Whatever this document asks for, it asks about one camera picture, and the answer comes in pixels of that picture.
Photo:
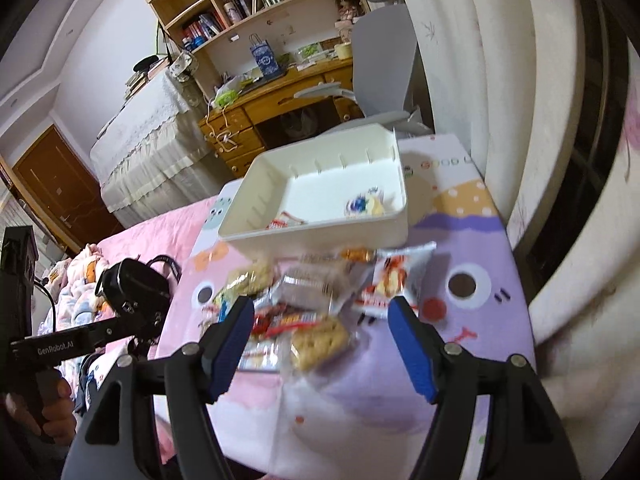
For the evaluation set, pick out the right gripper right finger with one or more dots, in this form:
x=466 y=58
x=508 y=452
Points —
x=448 y=377

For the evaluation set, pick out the lace covered piano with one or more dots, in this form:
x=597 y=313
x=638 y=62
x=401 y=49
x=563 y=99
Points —
x=152 y=157

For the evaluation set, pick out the cracker clear packet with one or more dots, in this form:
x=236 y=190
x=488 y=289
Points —
x=311 y=348

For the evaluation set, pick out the puffed rice ball bag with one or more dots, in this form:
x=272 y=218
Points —
x=251 y=279

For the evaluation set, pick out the doll figure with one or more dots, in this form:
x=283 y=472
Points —
x=348 y=12

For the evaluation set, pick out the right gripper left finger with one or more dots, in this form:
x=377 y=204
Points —
x=195 y=377

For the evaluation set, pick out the wooden desk with drawers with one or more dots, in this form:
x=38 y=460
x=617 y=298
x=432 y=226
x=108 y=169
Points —
x=258 y=121

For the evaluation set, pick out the person's left hand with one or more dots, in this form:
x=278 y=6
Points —
x=59 y=419

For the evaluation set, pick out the wooden bookshelf hutch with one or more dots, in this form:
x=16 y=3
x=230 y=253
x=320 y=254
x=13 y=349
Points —
x=218 y=33

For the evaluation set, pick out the grey office chair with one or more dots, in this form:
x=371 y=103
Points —
x=388 y=81

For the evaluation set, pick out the blue white biscuit packet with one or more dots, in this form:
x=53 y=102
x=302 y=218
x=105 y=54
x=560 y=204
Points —
x=223 y=305

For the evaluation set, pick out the blue paper gift bag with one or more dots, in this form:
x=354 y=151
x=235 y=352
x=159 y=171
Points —
x=264 y=57

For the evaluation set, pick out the red white shrimp chip packet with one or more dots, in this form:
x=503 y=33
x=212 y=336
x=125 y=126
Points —
x=398 y=272

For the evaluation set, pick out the red jujube snack packet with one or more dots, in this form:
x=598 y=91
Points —
x=273 y=322

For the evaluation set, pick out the brown wooden door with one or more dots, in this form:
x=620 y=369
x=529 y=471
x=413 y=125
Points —
x=66 y=191

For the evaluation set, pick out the small orange candy packet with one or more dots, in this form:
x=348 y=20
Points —
x=360 y=255

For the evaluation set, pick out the orange oats protein bar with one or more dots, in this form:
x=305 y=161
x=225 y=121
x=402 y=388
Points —
x=261 y=356

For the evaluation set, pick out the patterned pillow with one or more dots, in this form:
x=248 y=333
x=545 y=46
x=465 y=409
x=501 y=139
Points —
x=72 y=286

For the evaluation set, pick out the brown cake clear packet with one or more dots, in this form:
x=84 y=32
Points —
x=322 y=286

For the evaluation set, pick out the red white snack packet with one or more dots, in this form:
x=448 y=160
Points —
x=285 y=220

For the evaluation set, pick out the white plastic storage bin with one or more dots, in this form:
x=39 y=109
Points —
x=313 y=180

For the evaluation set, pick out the cartoon monster play mat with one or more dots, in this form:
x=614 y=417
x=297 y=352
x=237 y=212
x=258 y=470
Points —
x=359 y=416

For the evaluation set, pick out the black shoulder bag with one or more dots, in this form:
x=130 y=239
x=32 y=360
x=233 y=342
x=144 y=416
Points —
x=141 y=296

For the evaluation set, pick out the white floral curtain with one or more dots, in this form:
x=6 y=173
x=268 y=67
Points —
x=544 y=95

